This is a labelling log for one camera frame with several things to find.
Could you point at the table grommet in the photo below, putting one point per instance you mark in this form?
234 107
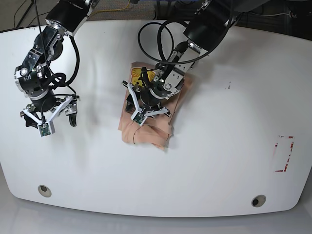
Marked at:
44 191
258 201

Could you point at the wrist camera, image-left gripper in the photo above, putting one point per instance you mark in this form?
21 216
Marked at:
46 129

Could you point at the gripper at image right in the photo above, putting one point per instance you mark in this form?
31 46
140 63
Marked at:
149 105

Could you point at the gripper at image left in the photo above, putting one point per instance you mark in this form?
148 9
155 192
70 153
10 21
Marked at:
52 106

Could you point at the left table grommet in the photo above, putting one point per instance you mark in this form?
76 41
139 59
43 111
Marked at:
44 191

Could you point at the wrist camera, image-right gripper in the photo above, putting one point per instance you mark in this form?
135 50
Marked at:
138 118

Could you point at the peach t-shirt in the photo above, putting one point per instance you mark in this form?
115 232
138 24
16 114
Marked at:
156 131

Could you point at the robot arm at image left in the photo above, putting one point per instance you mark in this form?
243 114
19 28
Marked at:
51 93

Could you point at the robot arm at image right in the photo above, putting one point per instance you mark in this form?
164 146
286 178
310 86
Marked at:
204 33

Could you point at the right table grommet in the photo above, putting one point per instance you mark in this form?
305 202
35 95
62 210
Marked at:
258 201

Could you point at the red tape rectangle marker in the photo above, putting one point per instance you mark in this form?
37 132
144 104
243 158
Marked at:
282 153

